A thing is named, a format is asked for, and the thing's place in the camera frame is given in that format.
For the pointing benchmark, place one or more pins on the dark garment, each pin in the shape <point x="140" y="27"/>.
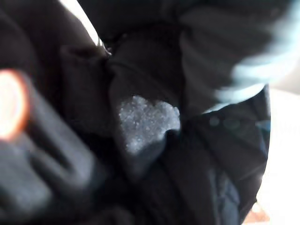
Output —
<point x="199" y="168"/>

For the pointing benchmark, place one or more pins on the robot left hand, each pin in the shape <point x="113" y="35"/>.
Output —
<point x="47" y="93"/>

